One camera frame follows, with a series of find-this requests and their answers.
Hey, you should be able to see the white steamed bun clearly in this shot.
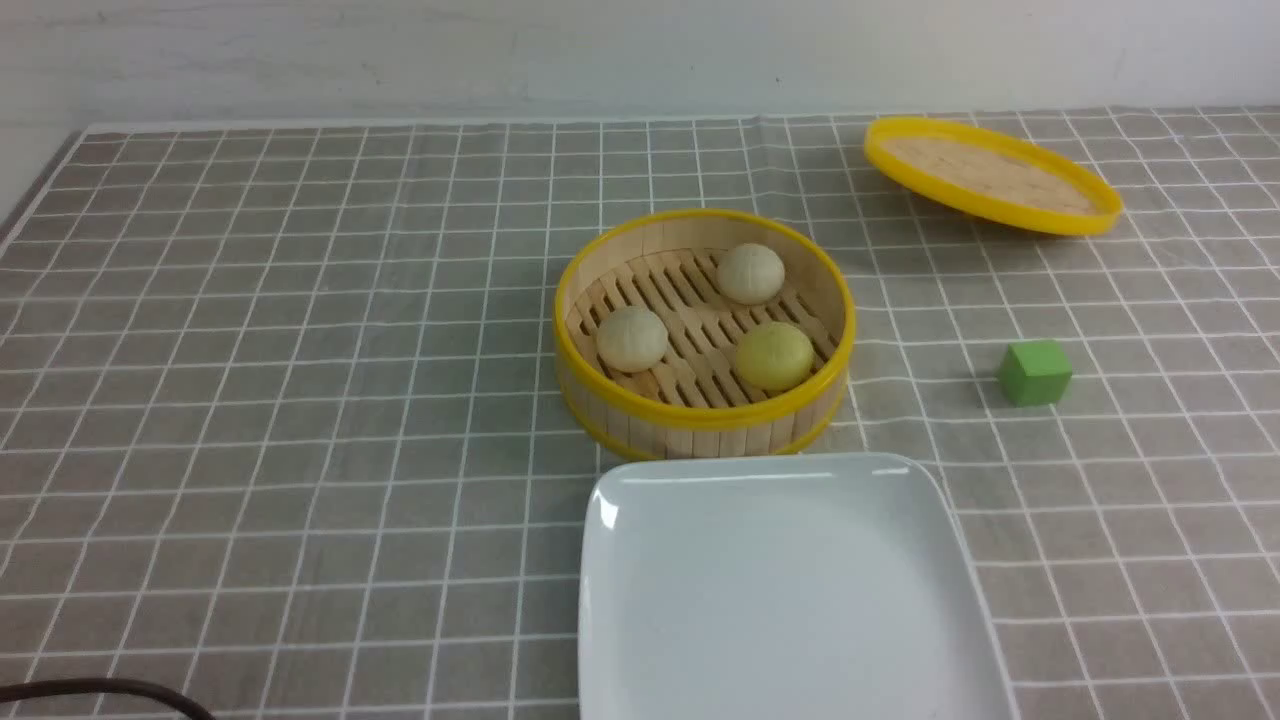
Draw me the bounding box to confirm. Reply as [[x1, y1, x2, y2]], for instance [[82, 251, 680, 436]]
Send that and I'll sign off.
[[595, 306, 669, 373], [716, 243, 786, 305]]

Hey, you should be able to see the yellow steamed bun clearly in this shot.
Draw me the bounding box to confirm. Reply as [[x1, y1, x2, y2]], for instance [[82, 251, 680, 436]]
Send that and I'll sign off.
[[733, 322, 817, 393]]

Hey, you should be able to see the white square plate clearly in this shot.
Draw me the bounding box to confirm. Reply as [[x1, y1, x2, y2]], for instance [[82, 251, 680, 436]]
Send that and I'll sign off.
[[577, 452, 1016, 719]]

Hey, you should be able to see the yellow rimmed bamboo steamer basket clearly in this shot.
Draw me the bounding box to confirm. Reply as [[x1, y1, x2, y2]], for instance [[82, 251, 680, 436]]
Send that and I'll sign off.
[[550, 208, 856, 460]]

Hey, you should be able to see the grey checked tablecloth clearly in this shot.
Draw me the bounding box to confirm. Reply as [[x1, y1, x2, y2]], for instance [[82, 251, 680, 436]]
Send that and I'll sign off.
[[1, 108, 1279, 719]]

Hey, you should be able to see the yellow rimmed steamer lid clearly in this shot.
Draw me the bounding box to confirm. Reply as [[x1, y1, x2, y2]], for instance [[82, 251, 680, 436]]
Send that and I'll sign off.
[[863, 117, 1124, 236]]

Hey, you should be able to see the green wooden cube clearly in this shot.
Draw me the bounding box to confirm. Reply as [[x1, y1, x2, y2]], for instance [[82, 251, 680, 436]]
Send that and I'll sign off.
[[996, 340, 1074, 407]]

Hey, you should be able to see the thick black camera cable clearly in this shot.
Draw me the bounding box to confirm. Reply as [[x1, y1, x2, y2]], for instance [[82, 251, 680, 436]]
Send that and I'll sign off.
[[0, 679, 215, 720]]

